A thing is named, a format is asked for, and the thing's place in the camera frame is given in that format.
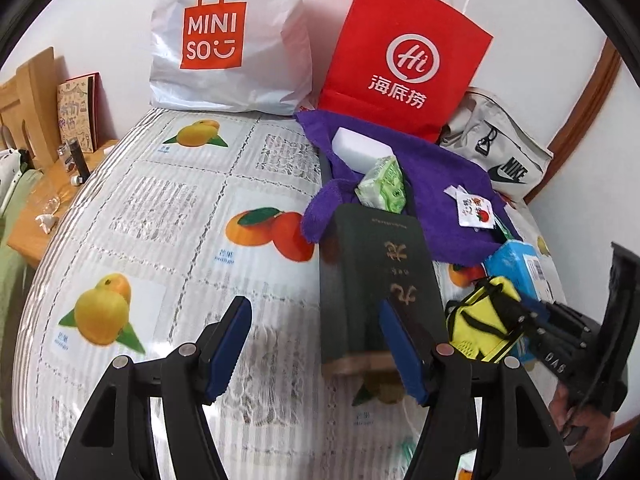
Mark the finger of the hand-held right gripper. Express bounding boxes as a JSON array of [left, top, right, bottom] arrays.
[[505, 316, 551, 357], [492, 292, 555, 328]]

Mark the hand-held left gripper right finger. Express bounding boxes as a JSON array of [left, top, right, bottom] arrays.
[[377, 300, 546, 480]]

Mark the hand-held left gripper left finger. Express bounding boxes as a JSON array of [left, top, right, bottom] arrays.
[[55, 296, 253, 480]]

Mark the yellow black pouch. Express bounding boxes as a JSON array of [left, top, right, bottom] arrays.
[[445, 276, 526, 363]]

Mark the dark green wipes packet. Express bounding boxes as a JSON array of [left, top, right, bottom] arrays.
[[492, 210, 523, 243]]

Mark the dark green book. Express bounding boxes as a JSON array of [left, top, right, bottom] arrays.
[[320, 204, 451, 378]]

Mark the white tomato print sachet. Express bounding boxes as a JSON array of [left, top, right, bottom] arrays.
[[452, 187, 496, 229]]

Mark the purple towel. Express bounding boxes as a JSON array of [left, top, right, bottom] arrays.
[[294, 110, 523, 266]]

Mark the light green tissue packet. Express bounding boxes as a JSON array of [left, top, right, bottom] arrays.
[[355, 156, 407, 213]]

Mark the white sponge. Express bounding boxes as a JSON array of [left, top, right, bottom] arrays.
[[332, 127, 396, 166]]

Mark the person's right hand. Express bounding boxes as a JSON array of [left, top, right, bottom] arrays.
[[547, 390, 615, 467]]

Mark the blue tissue pack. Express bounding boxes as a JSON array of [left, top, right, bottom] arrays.
[[482, 240, 553, 306]]

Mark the fruit print tablecloth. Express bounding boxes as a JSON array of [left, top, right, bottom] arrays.
[[15, 107, 566, 480]]

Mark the grey waist bag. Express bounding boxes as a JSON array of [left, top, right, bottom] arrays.
[[440, 87, 555, 201]]

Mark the wooden nightstand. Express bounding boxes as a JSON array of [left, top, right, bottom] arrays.
[[6, 140, 121, 271]]

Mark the green bedding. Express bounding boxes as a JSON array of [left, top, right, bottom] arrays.
[[0, 167, 41, 411]]

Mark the small black bottle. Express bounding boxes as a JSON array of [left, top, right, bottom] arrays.
[[64, 139, 91, 183]]

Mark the red paper bag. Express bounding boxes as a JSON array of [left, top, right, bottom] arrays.
[[317, 0, 495, 143]]

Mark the illustrated book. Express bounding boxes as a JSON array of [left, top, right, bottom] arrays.
[[56, 72, 101, 153]]

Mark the white plush toy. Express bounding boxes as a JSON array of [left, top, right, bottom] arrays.
[[0, 147, 26, 196]]

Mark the wooden headboard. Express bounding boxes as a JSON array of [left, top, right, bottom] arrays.
[[0, 46, 63, 166]]

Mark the white plastic shopping bag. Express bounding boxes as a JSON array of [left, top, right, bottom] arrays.
[[149, 0, 326, 116]]

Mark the brown wooden door frame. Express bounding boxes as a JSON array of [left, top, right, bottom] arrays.
[[520, 37, 623, 206]]

